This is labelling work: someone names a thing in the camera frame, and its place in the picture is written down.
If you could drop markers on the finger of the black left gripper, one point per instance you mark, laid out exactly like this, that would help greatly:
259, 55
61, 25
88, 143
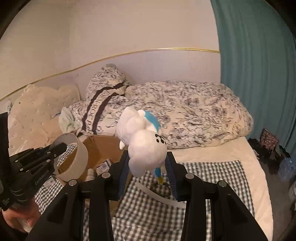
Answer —
32, 157

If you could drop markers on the green checkered cloth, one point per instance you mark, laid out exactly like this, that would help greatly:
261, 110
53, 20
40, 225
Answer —
150, 212

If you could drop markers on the white plastic bottle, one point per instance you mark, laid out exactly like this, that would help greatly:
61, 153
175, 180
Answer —
91, 174

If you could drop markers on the brown cardboard box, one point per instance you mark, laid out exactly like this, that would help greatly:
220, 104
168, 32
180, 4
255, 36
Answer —
99, 149

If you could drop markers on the floral pillow with dark band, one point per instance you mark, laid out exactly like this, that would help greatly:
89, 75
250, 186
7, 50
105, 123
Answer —
107, 84

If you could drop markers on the person's left hand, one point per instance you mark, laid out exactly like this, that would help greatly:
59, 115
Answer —
24, 217

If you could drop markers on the cream bed sheet mattress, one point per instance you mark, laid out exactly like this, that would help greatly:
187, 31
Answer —
238, 149

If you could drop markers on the white blue plush toy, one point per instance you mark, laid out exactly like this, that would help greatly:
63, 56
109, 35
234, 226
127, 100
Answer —
141, 133

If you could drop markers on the teal curtain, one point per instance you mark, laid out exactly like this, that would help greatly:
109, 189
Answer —
258, 64

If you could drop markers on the dark packet in box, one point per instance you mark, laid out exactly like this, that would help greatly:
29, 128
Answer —
103, 167

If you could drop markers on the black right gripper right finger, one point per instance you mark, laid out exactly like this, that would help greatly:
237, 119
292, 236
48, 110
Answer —
230, 218

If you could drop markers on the white headboard gold trim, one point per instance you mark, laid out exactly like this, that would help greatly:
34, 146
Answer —
46, 66

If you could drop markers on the light green towel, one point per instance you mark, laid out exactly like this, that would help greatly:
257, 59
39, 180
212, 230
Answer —
68, 123

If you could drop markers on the white tape roll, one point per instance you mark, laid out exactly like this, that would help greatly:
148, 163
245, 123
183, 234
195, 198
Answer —
75, 163

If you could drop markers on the beige studded cushion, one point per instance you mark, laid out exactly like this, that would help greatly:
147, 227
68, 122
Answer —
34, 118

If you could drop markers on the dark patterned bag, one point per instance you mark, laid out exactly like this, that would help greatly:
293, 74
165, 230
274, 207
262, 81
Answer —
268, 140

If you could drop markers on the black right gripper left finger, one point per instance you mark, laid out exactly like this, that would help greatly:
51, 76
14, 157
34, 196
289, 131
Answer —
63, 218

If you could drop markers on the floral rolled duvet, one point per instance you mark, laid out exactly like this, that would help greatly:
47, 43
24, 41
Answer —
193, 114

